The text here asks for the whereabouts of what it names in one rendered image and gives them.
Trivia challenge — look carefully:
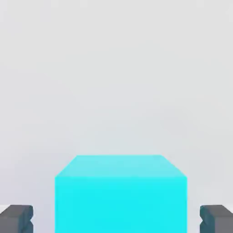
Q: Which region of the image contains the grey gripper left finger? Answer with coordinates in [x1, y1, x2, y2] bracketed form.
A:
[0, 204, 34, 233]

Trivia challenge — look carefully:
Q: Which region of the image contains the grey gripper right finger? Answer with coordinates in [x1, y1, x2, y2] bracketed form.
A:
[199, 204, 233, 233]

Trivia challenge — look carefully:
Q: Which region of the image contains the small cyan cube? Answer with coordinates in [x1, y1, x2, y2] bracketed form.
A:
[54, 154, 188, 233]

